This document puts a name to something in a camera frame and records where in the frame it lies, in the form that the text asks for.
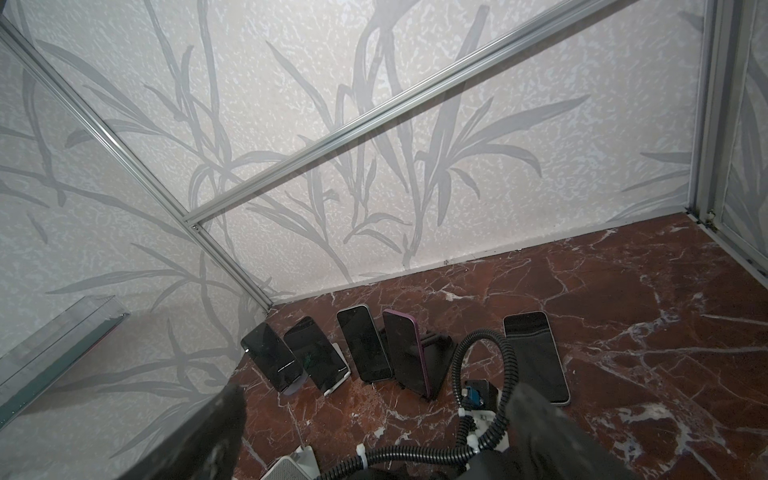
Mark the phone in grey-blue case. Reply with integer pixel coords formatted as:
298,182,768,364
336,305,394,383

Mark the clear plastic wall tray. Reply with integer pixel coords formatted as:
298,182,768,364
1,295,131,428

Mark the phone in purple case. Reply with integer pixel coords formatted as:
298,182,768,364
382,309,432,399

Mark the white metal phone stand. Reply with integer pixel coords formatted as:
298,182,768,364
323,342,351,397

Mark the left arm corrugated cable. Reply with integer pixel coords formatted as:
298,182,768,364
314,328,520,480

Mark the white-edged phone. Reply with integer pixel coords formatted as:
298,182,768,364
503,311,571,406

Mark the black stand under purple phone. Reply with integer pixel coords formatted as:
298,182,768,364
420,333,456,401

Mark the white front phone stand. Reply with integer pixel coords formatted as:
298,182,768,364
261,446,321,480

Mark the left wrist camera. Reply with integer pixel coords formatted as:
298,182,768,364
456,380,501,448

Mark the black phone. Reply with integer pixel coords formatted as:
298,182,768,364
283,316,343,394
240,323,304,393

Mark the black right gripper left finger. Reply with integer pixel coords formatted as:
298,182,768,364
121,384,246,479

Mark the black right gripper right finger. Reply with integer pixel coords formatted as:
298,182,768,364
506,383,638,479

